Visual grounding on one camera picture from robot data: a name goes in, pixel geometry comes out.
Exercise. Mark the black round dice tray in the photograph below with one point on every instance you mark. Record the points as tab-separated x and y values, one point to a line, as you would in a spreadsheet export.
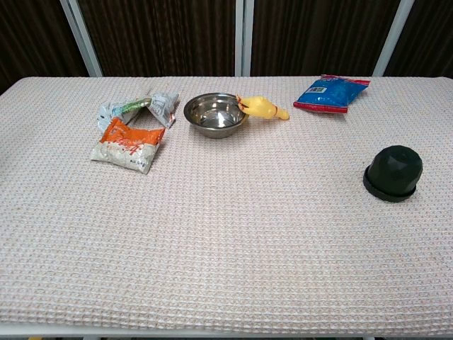
375	191

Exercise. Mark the black dice cup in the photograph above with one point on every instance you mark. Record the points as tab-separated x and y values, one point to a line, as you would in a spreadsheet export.
396	161

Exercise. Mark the stainless steel bowl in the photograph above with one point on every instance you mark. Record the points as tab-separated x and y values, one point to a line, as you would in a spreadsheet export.
215	117

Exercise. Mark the beige waffle-weave tablecloth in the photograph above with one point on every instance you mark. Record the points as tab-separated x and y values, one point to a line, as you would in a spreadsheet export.
226	230

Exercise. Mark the yellow rubber chicken toy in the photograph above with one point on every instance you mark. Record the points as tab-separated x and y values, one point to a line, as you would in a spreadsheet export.
262	107

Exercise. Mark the crumpled silver snack bag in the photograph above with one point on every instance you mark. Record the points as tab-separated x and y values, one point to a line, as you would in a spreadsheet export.
161	104

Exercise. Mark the orange and white snack bag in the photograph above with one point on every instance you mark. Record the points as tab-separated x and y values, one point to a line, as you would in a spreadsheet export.
125	147

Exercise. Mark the blue and red snack bag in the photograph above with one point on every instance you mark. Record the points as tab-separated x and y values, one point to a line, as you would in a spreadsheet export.
331	93

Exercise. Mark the dark brown pleated curtain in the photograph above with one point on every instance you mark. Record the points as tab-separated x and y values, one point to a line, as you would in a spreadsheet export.
159	35

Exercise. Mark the white upright frame post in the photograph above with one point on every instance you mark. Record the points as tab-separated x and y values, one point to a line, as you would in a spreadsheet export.
244	35

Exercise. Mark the white slanted frame post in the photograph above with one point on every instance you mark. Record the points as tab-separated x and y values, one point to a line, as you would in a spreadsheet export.
83	39
393	39

